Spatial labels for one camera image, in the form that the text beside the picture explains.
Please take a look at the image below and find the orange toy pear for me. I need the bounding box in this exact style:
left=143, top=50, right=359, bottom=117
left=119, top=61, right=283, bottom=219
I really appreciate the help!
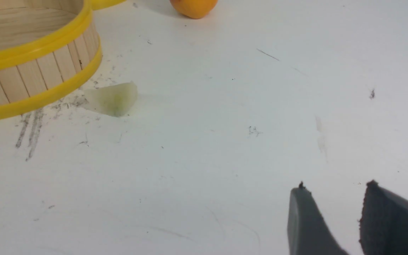
left=169, top=0, right=218, bottom=19

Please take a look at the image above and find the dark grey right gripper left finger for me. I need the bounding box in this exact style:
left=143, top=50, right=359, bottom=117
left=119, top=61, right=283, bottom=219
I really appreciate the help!
left=288, top=182, right=347, bottom=255

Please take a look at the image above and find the pale green-tinted dumpling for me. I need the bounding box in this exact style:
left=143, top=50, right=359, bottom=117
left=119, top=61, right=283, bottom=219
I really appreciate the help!
left=84, top=82, right=138, bottom=117

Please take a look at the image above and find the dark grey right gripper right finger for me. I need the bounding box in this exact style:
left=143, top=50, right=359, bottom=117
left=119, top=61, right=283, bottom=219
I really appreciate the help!
left=359, top=180, right=408, bottom=255

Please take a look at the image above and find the bamboo steamer tray yellow rim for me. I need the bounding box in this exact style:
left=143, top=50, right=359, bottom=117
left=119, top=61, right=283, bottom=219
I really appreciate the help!
left=0, top=0, right=102, bottom=119

